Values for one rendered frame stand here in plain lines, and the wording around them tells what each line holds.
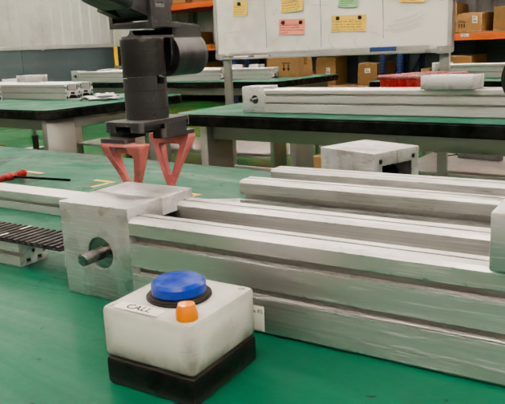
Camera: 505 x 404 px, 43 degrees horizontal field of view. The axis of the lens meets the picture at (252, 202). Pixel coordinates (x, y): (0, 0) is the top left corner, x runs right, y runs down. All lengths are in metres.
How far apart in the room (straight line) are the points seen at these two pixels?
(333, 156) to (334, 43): 2.82
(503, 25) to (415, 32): 6.87
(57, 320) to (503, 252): 0.39
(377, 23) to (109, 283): 3.05
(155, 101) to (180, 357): 0.48
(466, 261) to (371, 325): 0.09
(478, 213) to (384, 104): 1.55
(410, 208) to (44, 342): 0.37
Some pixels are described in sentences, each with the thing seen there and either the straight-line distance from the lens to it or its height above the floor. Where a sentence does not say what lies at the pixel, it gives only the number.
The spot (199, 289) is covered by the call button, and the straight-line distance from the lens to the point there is 0.47.
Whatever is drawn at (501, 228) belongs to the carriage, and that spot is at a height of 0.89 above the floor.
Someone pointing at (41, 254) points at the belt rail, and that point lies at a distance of 0.81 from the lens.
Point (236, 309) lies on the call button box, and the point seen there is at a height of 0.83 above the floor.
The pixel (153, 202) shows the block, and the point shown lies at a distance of 0.63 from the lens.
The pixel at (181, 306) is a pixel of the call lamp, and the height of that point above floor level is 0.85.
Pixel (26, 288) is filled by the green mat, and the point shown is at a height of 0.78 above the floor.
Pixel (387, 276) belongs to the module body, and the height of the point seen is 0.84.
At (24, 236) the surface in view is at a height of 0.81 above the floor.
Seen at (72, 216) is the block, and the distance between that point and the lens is 0.66.
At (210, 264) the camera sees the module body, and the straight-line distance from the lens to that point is 0.56.
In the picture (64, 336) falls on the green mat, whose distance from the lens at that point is 0.59.
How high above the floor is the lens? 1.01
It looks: 13 degrees down
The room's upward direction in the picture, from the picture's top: 2 degrees counter-clockwise
